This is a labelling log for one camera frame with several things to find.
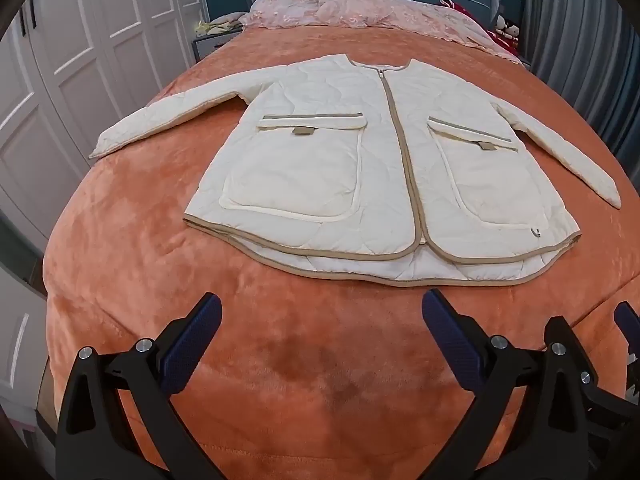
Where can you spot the white panelled wardrobe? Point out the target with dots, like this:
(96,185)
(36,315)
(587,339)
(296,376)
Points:
(85,60)

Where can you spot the plush toy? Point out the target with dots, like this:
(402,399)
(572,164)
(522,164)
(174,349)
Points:
(507,27)

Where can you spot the white low cabinet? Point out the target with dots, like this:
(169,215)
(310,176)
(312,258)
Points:
(22,340)

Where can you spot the grey curtain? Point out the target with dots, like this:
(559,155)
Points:
(585,45)

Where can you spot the red cloth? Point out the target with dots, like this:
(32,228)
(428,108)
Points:
(502,40)

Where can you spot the pale yellow folded cloth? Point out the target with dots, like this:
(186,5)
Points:
(220,26)

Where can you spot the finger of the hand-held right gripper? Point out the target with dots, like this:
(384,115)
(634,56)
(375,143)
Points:
(629,327)
(592,394)

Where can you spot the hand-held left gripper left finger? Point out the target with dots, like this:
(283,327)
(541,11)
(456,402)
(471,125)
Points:
(192,337)

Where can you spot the pink floral quilt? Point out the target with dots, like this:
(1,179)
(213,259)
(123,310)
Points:
(360,12)

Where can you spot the grey nightstand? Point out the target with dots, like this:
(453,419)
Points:
(212,47)

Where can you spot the orange plush blanket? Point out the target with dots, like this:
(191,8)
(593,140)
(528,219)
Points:
(310,370)

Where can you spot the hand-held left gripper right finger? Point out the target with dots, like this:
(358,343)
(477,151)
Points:
(450,340)

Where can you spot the cream quilted jacket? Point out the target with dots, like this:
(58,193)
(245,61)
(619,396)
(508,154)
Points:
(350,160)

